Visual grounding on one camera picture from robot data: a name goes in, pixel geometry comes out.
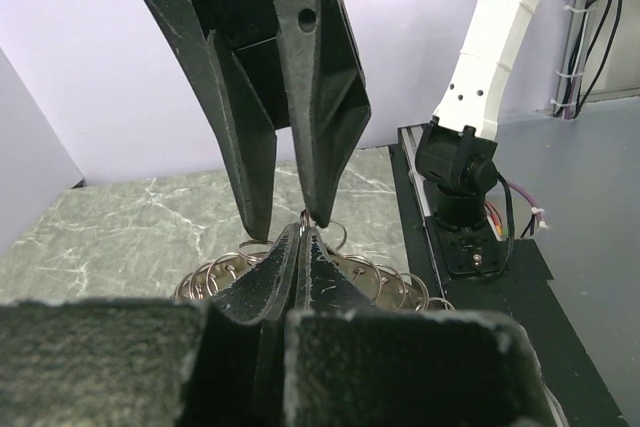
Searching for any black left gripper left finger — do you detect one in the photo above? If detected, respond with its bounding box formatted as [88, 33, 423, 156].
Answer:
[1, 225, 299, 426]

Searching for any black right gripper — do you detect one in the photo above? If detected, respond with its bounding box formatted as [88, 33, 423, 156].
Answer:
[143, 0, 371, 241]

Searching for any round metal key ring plate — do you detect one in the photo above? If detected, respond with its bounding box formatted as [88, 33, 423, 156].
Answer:
[172, 221, 455, 312]

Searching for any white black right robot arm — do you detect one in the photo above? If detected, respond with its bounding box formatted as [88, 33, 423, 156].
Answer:
[143, 0, 541, 240]

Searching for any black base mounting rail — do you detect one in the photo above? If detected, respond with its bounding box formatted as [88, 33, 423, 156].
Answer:
[389, 125, 626, 426]

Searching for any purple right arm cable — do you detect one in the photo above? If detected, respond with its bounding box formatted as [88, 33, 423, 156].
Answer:
[509, 181, 549, 231]

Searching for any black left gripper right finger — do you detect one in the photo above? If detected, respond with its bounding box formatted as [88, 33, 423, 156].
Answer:
[282, 226, 566, 427]

